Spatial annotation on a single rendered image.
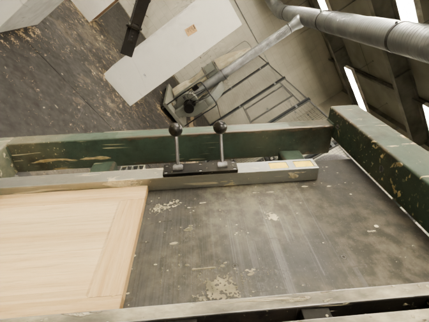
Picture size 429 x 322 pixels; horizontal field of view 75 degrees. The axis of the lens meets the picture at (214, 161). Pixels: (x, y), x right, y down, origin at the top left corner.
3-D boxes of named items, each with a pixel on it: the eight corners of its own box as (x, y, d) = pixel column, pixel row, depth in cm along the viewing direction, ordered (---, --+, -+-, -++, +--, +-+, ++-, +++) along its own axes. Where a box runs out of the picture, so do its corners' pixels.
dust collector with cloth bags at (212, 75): (163, 87, 670) (241, 31, 620) (181, 110, 703) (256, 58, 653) (158, 107, 554) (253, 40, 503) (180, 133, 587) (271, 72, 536)
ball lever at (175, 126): (172, 172, 77) (168, 123, 76) (186, 171, 77) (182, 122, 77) (170, 173, 73) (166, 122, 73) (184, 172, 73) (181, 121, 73)
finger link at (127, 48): (140, 30, 69) (140, 30, 69) (131, 57, 73) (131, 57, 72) (127, 25, 68) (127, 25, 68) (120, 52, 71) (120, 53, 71)
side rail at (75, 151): (27, 163, 101) (15, 136, 96) (322, 145, 107) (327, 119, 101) (18, 172, 96) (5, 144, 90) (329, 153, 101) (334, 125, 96)
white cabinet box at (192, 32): (112, 66, 457) (215, -16, 410) (136, 94, 485) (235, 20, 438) (102, 75, 406) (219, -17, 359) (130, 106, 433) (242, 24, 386)
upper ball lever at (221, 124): (215, 169, 77) (212, 121, 77) (228, 168, 77) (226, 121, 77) (216, 170, 73) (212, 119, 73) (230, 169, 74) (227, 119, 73)
